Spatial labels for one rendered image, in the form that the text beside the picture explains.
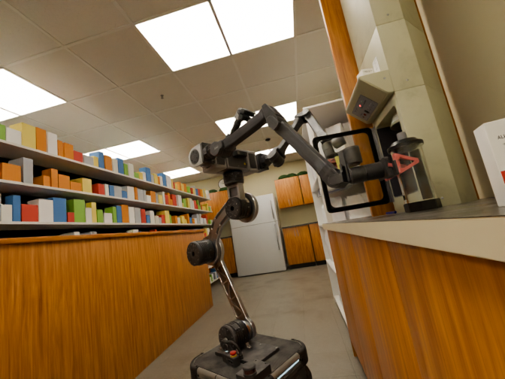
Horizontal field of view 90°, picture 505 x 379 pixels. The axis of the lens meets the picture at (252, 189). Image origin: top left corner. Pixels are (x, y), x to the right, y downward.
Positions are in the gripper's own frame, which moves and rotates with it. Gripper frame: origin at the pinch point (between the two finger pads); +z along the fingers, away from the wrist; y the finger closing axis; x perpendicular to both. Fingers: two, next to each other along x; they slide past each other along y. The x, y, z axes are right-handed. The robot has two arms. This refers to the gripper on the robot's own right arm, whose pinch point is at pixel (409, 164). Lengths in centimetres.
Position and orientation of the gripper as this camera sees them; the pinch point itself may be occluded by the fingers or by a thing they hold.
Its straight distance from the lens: 100.1
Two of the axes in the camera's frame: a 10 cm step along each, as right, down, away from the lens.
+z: 9.7, -1.9, -1.6
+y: 1.9, 1.5, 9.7
